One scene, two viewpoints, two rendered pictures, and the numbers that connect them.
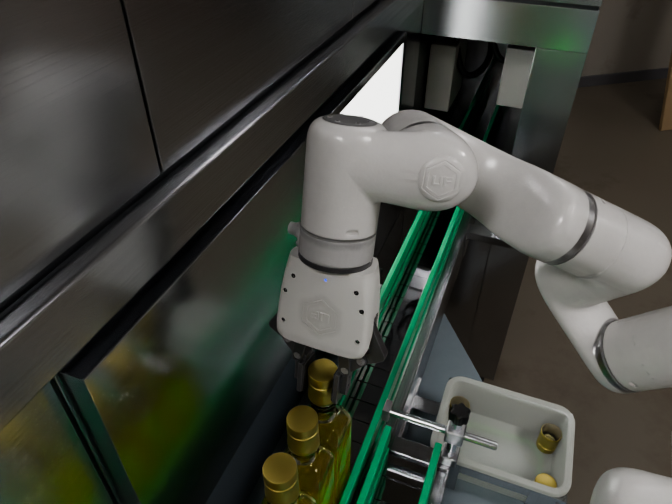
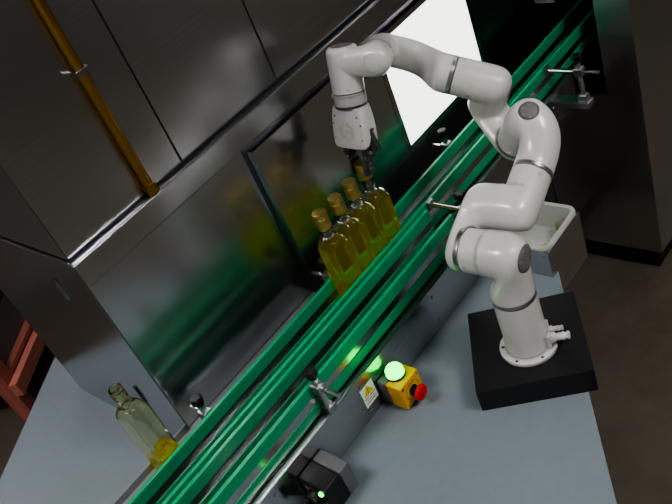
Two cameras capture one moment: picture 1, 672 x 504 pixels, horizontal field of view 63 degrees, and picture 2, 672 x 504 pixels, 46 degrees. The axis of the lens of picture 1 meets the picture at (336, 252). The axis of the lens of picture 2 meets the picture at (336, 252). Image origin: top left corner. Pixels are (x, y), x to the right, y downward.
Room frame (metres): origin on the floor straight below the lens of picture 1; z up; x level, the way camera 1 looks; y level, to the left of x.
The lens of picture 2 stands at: (-1.07, -0.73, 2.12)
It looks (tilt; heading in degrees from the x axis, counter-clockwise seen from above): 35 degrees down; 32
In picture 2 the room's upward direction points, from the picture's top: 24 degrees counter-clockwise
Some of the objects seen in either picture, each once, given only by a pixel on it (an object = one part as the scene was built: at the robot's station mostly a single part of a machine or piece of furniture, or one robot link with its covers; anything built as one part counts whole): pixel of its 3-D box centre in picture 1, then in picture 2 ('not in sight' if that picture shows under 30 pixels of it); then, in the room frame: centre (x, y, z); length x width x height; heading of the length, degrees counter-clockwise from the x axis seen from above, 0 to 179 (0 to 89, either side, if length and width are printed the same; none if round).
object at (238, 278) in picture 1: (309, 228); (383, 104); (0.69, 0.04, 1.15); 0.90 x 0.03 x 0.34; 158
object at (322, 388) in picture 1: (323, 382); (363, 169); (0.39, 0.01, 1.15); 0.04 x 0.04 x 0.04
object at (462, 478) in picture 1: (482, 441); (517, 234); (0.54, -0.26, 0.79); 0.27 x 0.17 x 0.08; 68
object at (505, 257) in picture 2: not in sight; (501, 266); (0.13, -0.33, 1.05); 0.13 x 0.10 x 0.16; 72
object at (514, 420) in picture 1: (499, 443); (526, 233); (0.53, -0.28, 0.80); 0.22 x 0.17 x 0.09; 68
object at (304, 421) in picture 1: (302, 430); (351, 188); (0.34, 0.04, 1.14); 0.04 x 0.04 x 0.04
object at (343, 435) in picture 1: (324, 460); (384, 223); (0.39, 0.01, 0.99); 0.06 x 0.06 x 0.21; 68
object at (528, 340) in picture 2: not in sight; (528, 320); (0.13, -0.35, 0.89); 0.16 x 0.13 x 0.15; 101
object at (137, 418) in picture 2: not in sight; (145, 428); (-0.26, 0.38, 1.01); 0.06 x 0.06 x 0.26; 78
